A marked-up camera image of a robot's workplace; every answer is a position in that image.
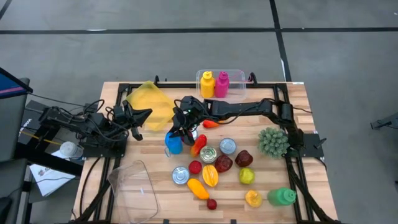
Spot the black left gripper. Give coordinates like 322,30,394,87
114,101,153,141

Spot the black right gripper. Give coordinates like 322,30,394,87
169,95,208,141

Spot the blue squeeze bottle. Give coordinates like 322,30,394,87
164,132,183,156

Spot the red chili pepper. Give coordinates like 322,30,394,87
190,134,208,158

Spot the red label tuna can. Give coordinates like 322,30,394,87
219,138,237,155

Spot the yellow squeeze bottle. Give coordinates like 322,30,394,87
200,70,216,99

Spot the dark red pomegranate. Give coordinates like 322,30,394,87
215,154,234,174
234,149,254,168

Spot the yellow starfruit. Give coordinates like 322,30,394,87
201,164,220,187

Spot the yellow orange mango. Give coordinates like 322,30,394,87
187,178,210,200

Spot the pink squeeze bottle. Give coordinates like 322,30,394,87
215,71,230,99

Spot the green squeeze bottle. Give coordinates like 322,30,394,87
267,187,297,207

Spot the yellow translucent plastic bin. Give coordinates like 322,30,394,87
125,80,177,132

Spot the clear plastic bin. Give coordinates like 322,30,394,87
108,160,160,224
195,68,248,105

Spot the clear water bottle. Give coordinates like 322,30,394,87
59,141,85,159

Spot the yellow green fruit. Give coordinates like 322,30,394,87
238,167,256,185

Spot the green succulent plant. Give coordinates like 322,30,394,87
257,126,290,159

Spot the yellow rod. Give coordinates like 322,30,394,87
19,129,62,146

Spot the orange yellow fruit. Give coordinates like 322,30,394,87
244,190,264,208

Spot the black side desk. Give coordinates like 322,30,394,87
14,141,84,177

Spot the black case white lettering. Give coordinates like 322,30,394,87
18,100,57,147

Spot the grey cabinet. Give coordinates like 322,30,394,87
0,93,29,162

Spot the monitor with blue screen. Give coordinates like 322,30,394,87
0,67,34,100

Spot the black aluminium table frame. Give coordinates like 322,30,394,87
71,72,340,224

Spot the thin black cable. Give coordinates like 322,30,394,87
29,92,86,108

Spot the thick black cable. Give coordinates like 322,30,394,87
79,157,103,218

